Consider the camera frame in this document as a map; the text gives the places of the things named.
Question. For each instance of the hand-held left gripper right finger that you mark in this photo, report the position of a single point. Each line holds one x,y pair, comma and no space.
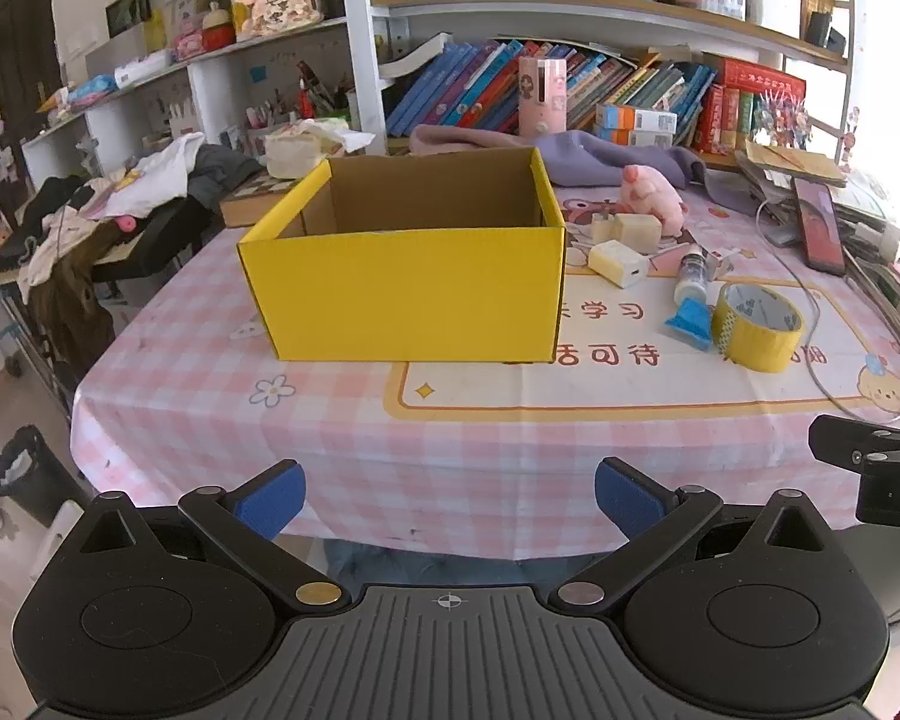
630,501

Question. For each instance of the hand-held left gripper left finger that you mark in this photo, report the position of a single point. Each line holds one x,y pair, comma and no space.
270,501

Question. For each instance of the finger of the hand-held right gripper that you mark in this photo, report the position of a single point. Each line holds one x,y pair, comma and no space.
844,441

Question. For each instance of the yellow tape roll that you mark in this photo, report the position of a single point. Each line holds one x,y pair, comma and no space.
757,352

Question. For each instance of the blue packet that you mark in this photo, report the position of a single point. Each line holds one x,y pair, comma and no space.
690,319

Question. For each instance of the small glue bottle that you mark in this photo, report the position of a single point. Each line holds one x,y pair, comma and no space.
692,277

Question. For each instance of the white power adapter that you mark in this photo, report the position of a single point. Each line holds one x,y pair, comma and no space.
615,262

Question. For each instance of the yellow cardboard box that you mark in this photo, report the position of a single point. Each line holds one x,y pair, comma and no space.
405,292

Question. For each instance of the cream block pair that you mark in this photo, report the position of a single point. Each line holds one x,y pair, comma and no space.
637,231

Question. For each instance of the pink pig plush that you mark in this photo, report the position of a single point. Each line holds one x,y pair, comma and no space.
656,191

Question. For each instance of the stack of thick books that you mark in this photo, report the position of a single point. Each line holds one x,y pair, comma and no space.
896,300

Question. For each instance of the person's blue jeans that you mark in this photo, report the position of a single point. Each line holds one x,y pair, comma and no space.
435,559

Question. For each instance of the black smartphone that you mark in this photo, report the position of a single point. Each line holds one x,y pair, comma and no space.
821,229

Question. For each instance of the black trash bin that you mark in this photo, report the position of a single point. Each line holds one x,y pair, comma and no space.
37,480

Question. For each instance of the brown envelope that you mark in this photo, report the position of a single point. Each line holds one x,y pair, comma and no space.
791,161

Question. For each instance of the brown garment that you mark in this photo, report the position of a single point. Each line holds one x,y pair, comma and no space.
71,307

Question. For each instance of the colourful clip card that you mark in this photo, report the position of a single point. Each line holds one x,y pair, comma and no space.
780,120

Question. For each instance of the grey garment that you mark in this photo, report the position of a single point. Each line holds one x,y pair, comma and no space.
221,169

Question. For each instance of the purple cloth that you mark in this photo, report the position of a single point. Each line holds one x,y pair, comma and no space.
600,157

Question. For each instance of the white t-shirt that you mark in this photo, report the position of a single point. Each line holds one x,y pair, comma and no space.
154,176

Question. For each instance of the thick red books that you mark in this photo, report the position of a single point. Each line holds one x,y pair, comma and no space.
727,112

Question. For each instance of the cream tissue pack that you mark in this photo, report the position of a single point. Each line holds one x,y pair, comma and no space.
292,154

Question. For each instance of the orange white carton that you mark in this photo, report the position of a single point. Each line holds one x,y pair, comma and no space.
637,118
634,139

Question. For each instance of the black small speakers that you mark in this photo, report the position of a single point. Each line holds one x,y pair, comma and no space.
825,34

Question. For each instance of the mauve pink cloth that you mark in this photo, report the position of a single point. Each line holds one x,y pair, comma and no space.
457,139

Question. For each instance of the pink cylinder gadget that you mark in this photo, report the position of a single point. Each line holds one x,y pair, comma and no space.
540,105

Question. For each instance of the bunch of pens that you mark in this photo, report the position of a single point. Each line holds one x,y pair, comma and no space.
311,94

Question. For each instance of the white storage box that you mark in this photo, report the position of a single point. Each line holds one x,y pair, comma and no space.
774,11

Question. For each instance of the white side shelf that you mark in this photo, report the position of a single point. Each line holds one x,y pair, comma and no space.
210,82

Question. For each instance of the row of blue spined books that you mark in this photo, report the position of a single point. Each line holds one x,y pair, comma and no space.
457,90

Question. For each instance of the blue wipes pack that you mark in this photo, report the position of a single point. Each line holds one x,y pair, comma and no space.
90,90

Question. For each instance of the white flat pack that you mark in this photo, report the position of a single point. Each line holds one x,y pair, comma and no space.
142,69

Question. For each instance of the white metal bookshelf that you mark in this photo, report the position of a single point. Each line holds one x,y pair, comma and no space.
360,52

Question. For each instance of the black picture frame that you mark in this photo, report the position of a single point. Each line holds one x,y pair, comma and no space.
127,15

